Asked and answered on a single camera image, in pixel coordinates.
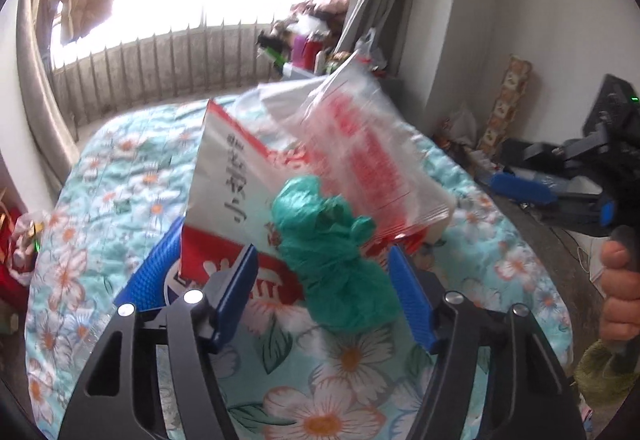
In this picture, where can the pile of clothes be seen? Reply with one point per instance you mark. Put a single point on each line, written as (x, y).
(320, 7)

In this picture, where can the person's right hand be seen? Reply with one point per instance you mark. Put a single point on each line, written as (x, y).
(617, 280)

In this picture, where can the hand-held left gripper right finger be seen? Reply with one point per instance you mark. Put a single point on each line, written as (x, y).
(412, 300)

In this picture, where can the floral blanket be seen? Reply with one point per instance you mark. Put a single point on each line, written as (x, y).
(125, 200)

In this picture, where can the white plastic bag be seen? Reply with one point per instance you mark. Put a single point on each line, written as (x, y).
(461, 124)

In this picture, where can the red and white paper bag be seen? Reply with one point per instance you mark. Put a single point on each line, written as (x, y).
(225, 200)

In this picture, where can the tall patterned cardboard box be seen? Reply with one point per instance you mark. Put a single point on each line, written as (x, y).
(505, 104)

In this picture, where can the beige curtain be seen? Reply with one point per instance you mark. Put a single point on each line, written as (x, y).
(40, 84)

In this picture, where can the red thermos bottle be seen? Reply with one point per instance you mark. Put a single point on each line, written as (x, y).
(312, 54)

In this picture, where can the blue ribbed plastic piece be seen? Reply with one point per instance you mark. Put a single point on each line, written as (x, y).
(150, 270)

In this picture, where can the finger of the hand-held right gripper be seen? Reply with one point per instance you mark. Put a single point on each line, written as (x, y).
(607, 214)
(522, 189)

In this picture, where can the green plastic bag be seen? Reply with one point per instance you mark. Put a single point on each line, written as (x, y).
(335, 265)

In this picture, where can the metal balcony railing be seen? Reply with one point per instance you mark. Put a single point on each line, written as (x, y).
(165, 64)

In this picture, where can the red bag with wrappers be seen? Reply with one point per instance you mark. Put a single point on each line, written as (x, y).
(20, 245)

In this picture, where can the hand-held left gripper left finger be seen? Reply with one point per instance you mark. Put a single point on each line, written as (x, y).
(235, 300)

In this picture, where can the person's right forearm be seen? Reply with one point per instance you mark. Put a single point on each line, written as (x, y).
(605, 380)

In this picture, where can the clear red-printed plastic bag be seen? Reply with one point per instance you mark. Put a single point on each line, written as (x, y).
(360, 139)

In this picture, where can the pink bottle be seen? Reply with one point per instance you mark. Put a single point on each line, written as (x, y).
(299, 50)

